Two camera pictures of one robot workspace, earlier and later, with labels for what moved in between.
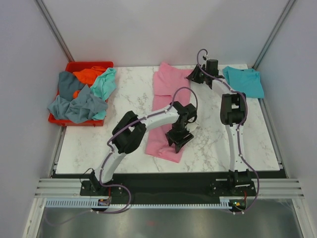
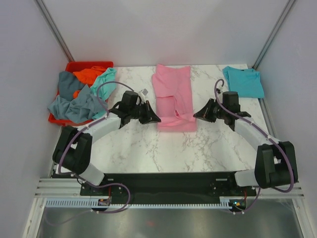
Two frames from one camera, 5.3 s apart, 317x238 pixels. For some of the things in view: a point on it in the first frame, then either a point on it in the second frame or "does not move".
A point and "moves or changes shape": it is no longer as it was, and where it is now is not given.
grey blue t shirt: [83, 108] does not move
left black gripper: [178, 141] -> [150, 117]
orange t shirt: [87, 76] does not move
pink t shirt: [170, 85] moves or changes shape
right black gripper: [193, 75] -> [204, 114]
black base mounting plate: [170, 186] does not move
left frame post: [43, 9] does not move
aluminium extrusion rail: [264, 187] does not move
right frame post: [270, 40] does not move
